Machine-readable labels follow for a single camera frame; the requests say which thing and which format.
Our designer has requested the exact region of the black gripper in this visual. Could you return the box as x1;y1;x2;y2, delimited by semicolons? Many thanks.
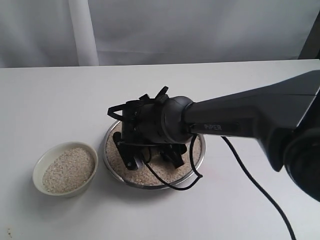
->
112;98;187;171

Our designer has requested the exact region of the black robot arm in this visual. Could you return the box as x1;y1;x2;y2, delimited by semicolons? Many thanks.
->
107;70;320;200

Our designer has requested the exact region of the rice pile in tray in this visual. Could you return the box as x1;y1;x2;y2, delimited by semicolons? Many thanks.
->
102;121;194;190

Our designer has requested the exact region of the white rice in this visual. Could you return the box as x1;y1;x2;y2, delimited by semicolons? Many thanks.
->
42;147;95;194

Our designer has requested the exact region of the white ceramic bowl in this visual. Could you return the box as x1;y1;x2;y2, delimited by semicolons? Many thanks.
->
32;141;99;198

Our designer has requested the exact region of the round steel tray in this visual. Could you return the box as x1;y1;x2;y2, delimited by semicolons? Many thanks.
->
102;119;206;190

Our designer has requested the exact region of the white backdrop curtain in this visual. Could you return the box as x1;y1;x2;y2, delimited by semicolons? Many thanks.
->
0;0;320;68

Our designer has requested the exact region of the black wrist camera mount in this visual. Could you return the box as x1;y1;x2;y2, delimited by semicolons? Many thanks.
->
138;86;169;106

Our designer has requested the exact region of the black cable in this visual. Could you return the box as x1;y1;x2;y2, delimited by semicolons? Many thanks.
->
107;103;297;240

